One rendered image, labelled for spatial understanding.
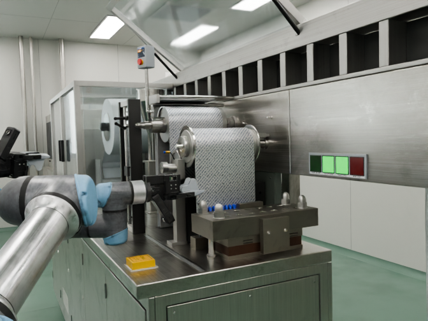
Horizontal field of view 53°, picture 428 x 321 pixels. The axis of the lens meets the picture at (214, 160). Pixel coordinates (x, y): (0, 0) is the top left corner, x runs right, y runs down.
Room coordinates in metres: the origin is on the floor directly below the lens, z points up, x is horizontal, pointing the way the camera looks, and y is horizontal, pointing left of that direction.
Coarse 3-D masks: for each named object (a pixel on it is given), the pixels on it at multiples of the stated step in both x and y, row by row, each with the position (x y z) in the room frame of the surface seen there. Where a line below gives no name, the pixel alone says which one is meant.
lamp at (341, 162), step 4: (336, 160) 1.30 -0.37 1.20; (340, 160) 1.29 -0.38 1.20; (344, 160) 1.28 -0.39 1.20; (336, 164) 1.30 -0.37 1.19; (340, 164) 1.29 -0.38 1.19; (344, 164) 1.28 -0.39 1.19; (336, 168) 1.30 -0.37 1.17; (340, 168) 1.29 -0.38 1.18; (344, 168) 1.28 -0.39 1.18; (336, 172) 1.31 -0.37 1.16; (340, 172) 1.29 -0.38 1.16; (344, 172) 1.28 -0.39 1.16
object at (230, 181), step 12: (204, 168) 1.48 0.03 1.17; (216, 168) 1.50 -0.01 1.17; (228, 168) 1.52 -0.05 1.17; (240, 168) 1.54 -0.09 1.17; (252, 168) 1.56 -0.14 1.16; (204, 180) 1.48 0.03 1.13; (216, 180) 1.50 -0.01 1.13; (228, 180) 1.52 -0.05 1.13; (240, 180) 1.54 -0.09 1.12; (252, 180) 1.56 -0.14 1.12; (204, 192) 1.48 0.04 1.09; (216, 192) 1.50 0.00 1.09; (228, 192) 1.52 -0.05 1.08; (240, 192) 1.54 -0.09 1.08; (252, 192) 1.56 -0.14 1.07; (228, 204) 1.52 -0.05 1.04
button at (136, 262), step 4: (136, 256) 1.29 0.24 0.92; (140, 256) 1.29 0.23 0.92; (144, 256) 1.29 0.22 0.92; (148, 256) 1.29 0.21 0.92; (128, 260) 1.26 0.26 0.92; (132, 260) 1.25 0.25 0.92; (136, 260) 1.24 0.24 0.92; (140, 260) 1.24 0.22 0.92; (144, 260) 1.24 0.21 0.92; (148, 260) 1.25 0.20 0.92; (152, 260) 1.25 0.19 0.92; (128, 264) 1.26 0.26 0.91; (132, 264) 1.23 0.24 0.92; (136, 264) 1.23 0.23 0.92; (140, 264) 1.23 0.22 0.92; (144, 264) 1.24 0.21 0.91; (148, 264) 1.25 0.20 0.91; (152, 264) 1.25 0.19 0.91; (132, 268) 1.23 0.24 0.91; (136, 268) 1.23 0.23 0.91; (140, 268) 1.23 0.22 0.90
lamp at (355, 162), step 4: (352, 160) 1.25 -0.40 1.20; (356, 160) 1.23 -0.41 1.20; (360, 160) 1.22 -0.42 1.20; (352, 164) 1.25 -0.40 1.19; (356, 164) 1.23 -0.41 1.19; (360, 164) 1.22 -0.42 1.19; (352, 168) 1.25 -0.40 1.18; (356, 168) 1.23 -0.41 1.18; (360, 168) 1.22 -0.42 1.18; (352, 172) 1.25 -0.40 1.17; (356, 172) 1.23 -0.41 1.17; (360, 172) 1.22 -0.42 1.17
